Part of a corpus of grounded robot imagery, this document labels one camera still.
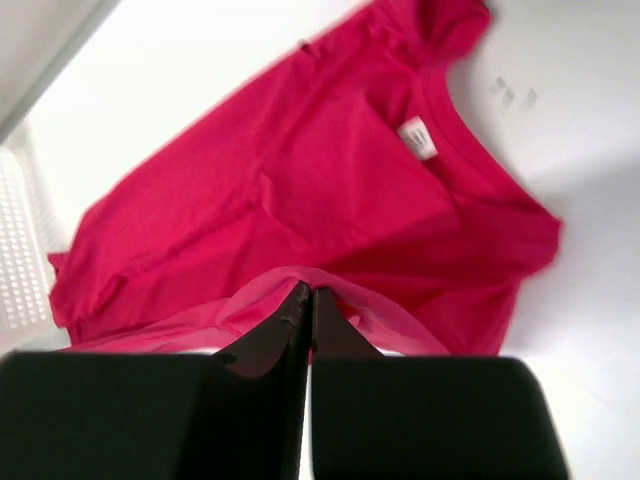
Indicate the red t-shirt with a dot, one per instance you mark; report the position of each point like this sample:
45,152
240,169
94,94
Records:
346,166

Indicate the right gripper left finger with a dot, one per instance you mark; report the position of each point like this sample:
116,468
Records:
234,414

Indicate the white plastic basket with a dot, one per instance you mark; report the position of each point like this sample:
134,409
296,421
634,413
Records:
28,232

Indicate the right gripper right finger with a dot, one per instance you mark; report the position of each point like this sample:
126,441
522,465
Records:
375,416

